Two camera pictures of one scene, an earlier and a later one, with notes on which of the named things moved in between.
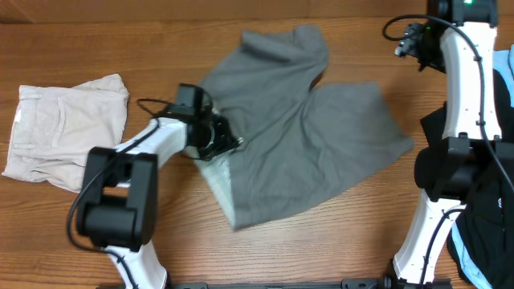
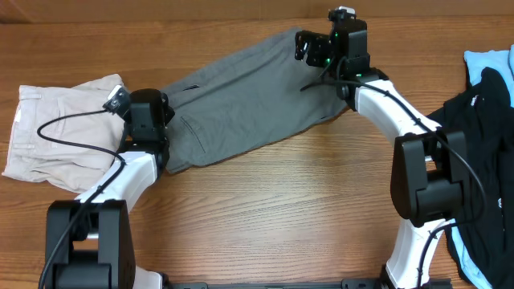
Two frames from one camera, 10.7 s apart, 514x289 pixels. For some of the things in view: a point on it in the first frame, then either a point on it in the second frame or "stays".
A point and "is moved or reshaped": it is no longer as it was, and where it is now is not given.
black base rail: (347, 283) stays
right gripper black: (408, 47) to (318, 46)
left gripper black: (226, 137) to (168, 111)
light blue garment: (503, 62) stays
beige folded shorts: (55, 128) stays
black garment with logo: (488, 217) stays
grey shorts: (295, 140) is moved or reshaped
